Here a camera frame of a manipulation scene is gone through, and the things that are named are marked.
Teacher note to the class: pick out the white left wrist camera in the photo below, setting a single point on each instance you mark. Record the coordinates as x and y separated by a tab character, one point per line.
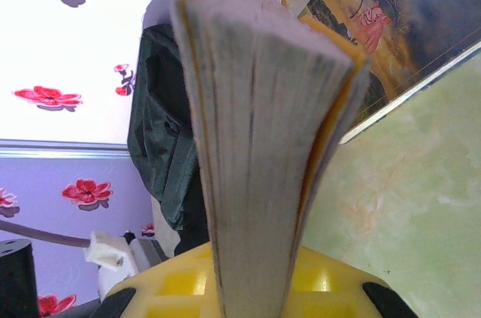
109	254

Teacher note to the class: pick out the Animal Farm book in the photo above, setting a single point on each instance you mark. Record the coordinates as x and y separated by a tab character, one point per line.
413	32

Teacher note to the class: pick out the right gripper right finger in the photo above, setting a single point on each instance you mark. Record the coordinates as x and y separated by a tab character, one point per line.
330	288

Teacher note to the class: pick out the black backpack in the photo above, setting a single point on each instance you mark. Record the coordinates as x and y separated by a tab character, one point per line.
161	145

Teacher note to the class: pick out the aluminium frame post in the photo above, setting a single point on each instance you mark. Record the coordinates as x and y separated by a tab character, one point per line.
56	149

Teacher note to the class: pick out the yellow book sitting boy cover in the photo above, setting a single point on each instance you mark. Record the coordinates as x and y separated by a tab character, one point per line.
263	145

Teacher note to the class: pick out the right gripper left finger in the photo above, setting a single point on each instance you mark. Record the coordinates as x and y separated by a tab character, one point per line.
176	288

